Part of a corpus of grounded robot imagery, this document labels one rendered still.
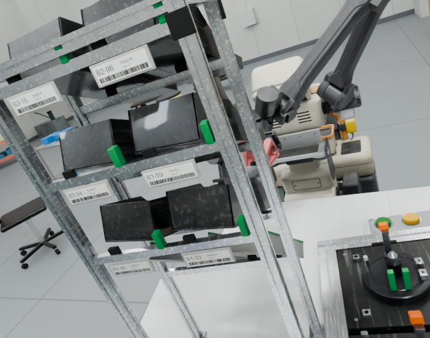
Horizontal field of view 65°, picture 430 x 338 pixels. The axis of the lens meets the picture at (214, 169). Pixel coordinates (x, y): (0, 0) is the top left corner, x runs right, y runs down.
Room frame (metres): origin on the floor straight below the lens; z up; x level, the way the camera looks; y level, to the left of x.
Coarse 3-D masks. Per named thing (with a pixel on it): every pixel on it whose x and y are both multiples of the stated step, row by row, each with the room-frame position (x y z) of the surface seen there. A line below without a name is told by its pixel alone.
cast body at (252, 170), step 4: (252, 164) 0.78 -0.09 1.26; (248, 168) 0.77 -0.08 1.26; (252, 168) 0.77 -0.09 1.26; (256, 168) 0.76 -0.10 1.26; (248, 172) 0.77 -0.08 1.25; (252, 172) 0.77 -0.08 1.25; (256, 172) 0.76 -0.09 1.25; (248, 176) 0.77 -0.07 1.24; (252, 176) 0.76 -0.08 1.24; (256, 176) 0.76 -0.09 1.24; (260, 180) 0.74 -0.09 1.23
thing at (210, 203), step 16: (176, 192) 0.56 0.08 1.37; (192, 192) 0.54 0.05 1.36; (208, 192) 0.52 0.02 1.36; (224, 192) 0.51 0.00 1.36; (256, 192) 0.58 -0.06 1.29; (176, 208) 0.55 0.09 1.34; (192, 208) 0.53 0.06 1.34; (208, 208) 0.52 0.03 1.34; (224, 208) 0.50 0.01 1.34; (240, 208) 0.51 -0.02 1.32; (176, 224) 0.54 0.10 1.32; (192, 224) 0.53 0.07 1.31; (208, 224) 0.51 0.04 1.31; (224, 224) 0.49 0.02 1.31
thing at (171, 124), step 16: (192, 96) 0.51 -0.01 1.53; (128, 112) 0.57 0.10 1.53; (144, 112) 0.55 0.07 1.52; (160, 112) 0.53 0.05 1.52; (176, 112) 0.52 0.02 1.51; (192, 112) 0.50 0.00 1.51; (144, 128) 0.55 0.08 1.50; (160, 128) 0.53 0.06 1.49; (176, 128) 0.51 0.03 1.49; (192, 128) 0.49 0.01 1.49; (240, 128) 0.60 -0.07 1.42; (144, 144) 0.54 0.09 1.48; (160, 144) 0.52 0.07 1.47; (176, 144) 0.64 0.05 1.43; (192, 144) 0.50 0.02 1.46
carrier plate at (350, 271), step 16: (368, 256) 0.65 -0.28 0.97; (416, 256) 0.60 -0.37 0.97; (352, 272) 0.63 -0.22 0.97; (352, 288) 0.58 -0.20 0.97; (352, 304) 0.54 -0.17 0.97; (368, 304) 0.53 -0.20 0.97; (384, 304) 0.51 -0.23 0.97; (400, 304) 0.50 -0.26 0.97; (416, 304) 0.49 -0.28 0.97; (352, 320) 0.51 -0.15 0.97; (368, 320) 0.49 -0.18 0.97; (384, 320) 0.48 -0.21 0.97; (400, 320) 0.47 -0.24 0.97
